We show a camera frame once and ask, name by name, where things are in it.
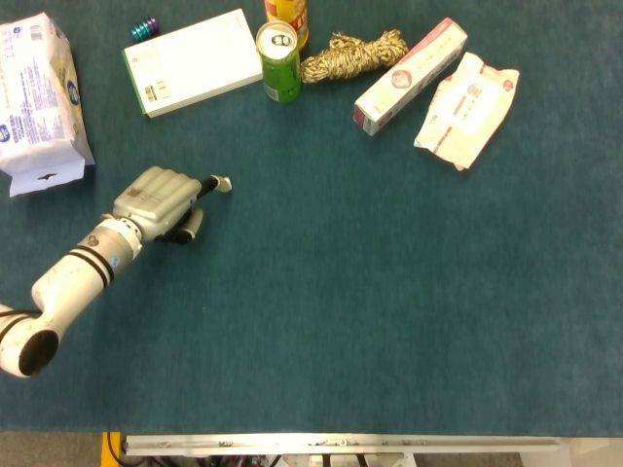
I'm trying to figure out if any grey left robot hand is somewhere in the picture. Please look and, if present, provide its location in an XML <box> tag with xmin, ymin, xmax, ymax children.
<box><xmin>111</xmin><ymin>165</ymin><xmax>222</xmax><ymax>245</ymax></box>

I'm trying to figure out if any white box green edge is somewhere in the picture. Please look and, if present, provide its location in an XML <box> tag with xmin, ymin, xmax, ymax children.
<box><xmin>122</xmin><ymin>8</ymin><xmax>265</xmax><ymax>120</ymax></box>

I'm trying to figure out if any white blue printed bag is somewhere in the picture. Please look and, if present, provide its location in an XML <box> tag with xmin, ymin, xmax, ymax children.
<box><xmin>0</xmin><ymin>12</ymin><xmax>96</xmax><ymax>198</ymax></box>

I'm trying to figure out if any metallic rainbow spring toy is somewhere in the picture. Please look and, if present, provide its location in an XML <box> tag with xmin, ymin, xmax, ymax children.
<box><xmin>129</xmin><ymin>16</ymin><xmax>161</xmax><ymax>41</ymax></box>

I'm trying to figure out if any green energy drink can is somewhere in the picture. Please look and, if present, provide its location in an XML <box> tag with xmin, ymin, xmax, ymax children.
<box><xmin>255</xmin><ymin>20</ymin><xmax>303</xmax><ymax>104</ymax></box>

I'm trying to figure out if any green felt table cloth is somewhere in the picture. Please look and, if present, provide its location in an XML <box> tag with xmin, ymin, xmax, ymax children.
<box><xmin>0</xmin><ymin>0</ymin><xmax>623</xmax><ymax>439</ymax></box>

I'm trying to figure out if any yellow red snack canister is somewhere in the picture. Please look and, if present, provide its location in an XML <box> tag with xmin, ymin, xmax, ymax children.
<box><xmin>264</xmin><ymin>0</ymin><xmax>311</xmax><ymax>53</ymax></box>

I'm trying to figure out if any white pink toothpaste box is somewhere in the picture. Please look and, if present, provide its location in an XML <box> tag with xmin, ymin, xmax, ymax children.
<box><xmin>352</xmin><ymin>18</ymin><xmax>469</xmax><ymax>137</ymax></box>

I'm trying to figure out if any white red wipes pack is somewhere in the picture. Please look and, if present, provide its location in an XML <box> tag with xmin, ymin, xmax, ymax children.
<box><xmin>413</xmin><ymin>51</ymin><xmax>521</xmax><ymax>172</ymax></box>

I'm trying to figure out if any beige braided rope bundle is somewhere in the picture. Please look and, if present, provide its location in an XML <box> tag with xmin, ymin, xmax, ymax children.
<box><xmin>300</xmin><ymin>28</ymin><xmax>410</xmax><ymax>85</ymax></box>

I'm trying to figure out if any black cable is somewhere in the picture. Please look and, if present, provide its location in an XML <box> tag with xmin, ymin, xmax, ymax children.
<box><xmin>107</xmin><ymin>432</ymin><xmax>128</xmax><ymax>467</ymax></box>

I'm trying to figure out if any yellow frame post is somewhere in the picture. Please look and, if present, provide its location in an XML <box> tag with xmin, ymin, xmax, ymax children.
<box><xmin>100</xmin><ymin>431</ymin><xmax>123</xmax><ymax>467</ymax></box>

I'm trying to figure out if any aluminium frame rail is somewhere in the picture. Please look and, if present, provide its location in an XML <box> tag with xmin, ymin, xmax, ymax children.
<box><xmin>121</xmin><ymin>433</ymin><xmax>562</xmax><ymax>457</ymax></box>

